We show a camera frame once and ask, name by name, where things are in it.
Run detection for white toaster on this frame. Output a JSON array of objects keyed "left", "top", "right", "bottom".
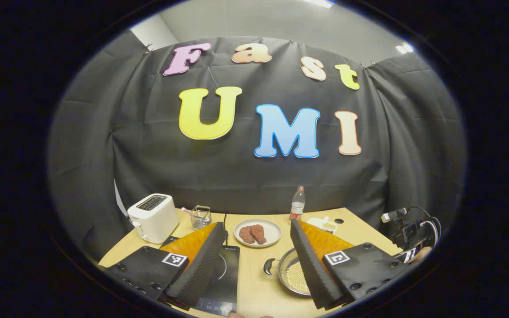
[{"left": 127, "top": 193, "right": 180, "bottom": 244}]

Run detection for metal wire basket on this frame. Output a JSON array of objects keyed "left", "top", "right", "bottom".
[{"left": 191, "top": 205, "right": 212, "bottom": 230}]

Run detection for black camera on stand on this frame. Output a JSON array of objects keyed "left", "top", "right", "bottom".
[{"left": 380, "top": 206, "right": 441, "bottom": 250}]

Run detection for clear plastic water bottle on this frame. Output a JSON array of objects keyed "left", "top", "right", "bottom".
[{"left": 289, "top": 186, "right": 306, "bottom": 221}]

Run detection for stainless steel pot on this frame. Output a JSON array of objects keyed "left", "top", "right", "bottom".
[{"left": 263, "top": 247, "right": 312, "bottom": 296}]

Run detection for white divided dish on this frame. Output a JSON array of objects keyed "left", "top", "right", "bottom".
[{"left": 306, "top": 216, "right": 338, "bottom": 235}]

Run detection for pile of soybeans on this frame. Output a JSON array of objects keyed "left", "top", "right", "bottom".
[{"left": 285, "top": 261, "right": 311, "bottom": 294}]

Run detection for white round plate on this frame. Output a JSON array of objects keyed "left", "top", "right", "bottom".
[{"left": 234, "top": 219, "right": 282, "bottom": 248}]

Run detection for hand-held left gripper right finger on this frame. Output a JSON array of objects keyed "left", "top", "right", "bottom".
[{"left": 290, "top": 219, "right": 410, "bottom": 310}]

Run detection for black induction cooktop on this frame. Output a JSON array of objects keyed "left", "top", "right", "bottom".
[{"left": 162, "top": 236, "right": 240, "bottom": 316}]

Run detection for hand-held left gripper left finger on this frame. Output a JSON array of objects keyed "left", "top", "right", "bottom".
[{"left": 98, "top": 222, "right": 228, "bottom": 310}]

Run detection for black backdrop cloth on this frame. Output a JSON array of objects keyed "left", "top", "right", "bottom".
[{"left": 47, "top": 29, "right": 467, "bottom": 265}]

